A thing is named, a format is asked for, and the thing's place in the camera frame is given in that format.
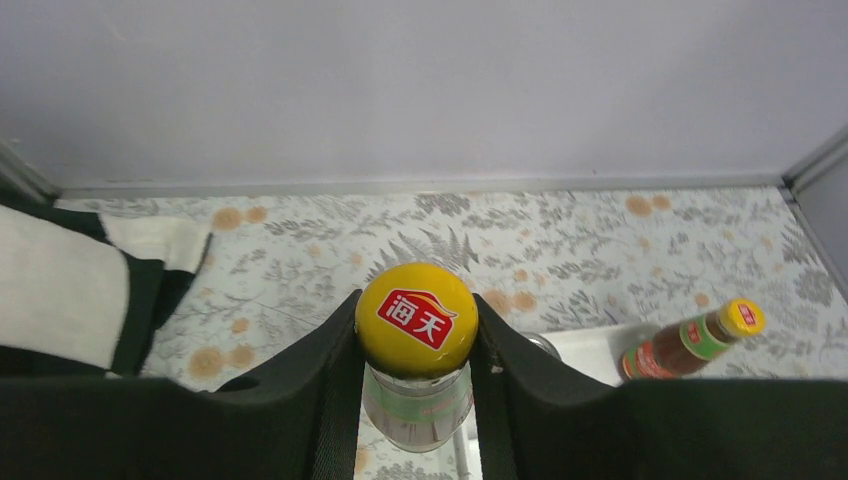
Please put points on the red label sauce bottle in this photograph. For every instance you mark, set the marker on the red label sauce bottle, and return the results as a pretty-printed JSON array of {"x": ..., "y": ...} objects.
[{"x": 688, "y": 346}]

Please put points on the green label sauce bottle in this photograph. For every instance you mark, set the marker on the green label sauce bottle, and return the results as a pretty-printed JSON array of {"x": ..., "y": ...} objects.
[{"x": 417, "y": 324}]

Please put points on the floral table mat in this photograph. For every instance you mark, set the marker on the floral table mat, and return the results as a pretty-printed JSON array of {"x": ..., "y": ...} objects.
[{"x": 279, "y": 266}]

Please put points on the black white checkered pillow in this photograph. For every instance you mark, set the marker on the black white checkered pillow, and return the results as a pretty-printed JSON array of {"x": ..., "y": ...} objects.
[{"x": 83, "y": 293}]

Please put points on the clear glass jar metal rim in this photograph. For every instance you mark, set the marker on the clear glass jar metal rim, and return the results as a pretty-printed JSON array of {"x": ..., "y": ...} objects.
[{"x": 543, "y": 343}]

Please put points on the white plastic organizer tray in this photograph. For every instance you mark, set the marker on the white plastic organizer tray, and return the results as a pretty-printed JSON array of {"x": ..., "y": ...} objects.
[{"x": 592, "y": 351}]

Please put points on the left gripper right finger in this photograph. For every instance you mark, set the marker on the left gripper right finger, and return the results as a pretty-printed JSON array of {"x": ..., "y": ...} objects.
[{"x": 538, "y": 418}]

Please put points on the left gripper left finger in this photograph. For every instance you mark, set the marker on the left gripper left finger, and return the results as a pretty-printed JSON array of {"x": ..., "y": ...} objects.
[{"x": 295, "y": 416}]

